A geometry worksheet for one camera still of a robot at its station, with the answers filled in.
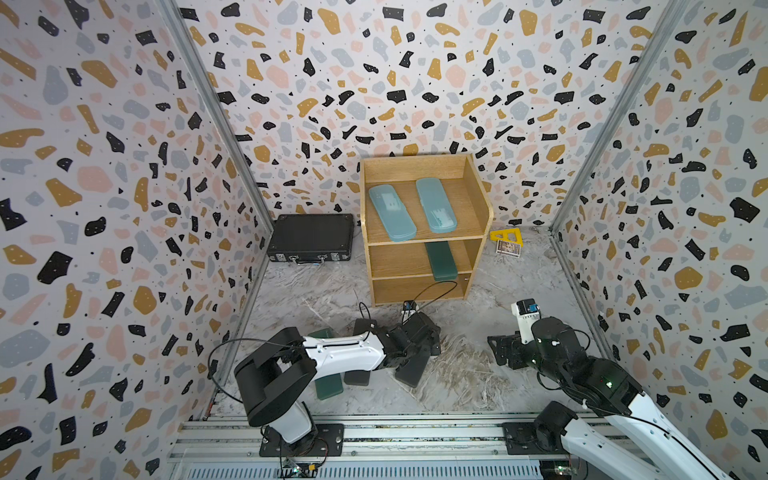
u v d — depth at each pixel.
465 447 0.73
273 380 0.44
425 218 0.79
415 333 0.66
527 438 0.73
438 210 0.80
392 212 0.80
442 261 0.89
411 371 0.85
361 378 0.82
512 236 1.20
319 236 1.17
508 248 1.13
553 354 0.52
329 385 0.82
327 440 0.73
